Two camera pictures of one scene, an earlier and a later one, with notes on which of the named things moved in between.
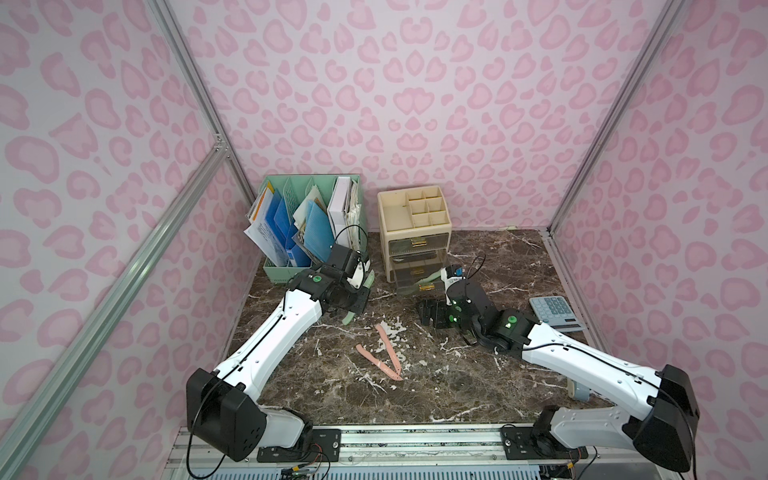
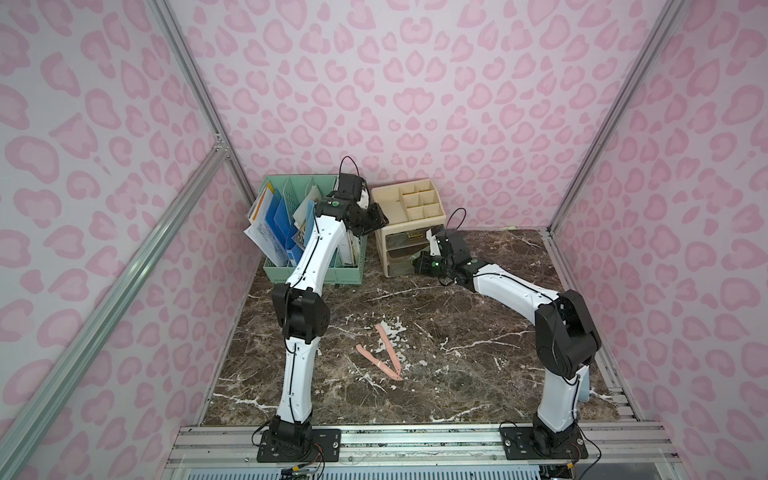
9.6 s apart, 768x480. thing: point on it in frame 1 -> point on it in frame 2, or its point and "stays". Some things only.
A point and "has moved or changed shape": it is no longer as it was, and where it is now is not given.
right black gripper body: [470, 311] -> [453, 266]
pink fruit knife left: [386, 369] stays
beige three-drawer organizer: [415, 231] has moved or changed shape
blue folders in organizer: [314, 238] stays
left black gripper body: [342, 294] -> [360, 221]
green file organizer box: [307, 215] stays
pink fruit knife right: [398, 365] stays
